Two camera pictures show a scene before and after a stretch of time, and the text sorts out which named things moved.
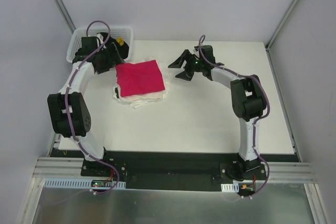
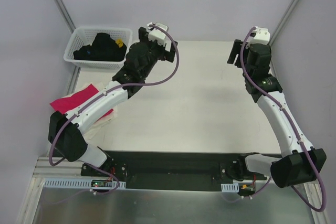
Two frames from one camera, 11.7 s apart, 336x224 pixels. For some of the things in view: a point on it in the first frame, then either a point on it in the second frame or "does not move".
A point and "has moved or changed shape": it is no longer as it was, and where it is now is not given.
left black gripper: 114,51 -> 169,51
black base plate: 171,171 does not move
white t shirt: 138,100 -> 88,133
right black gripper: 189,65 -> 234,52
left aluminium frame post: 58,1 does not move
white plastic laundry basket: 126,33 does not move
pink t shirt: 139,78 has moved or changed shape
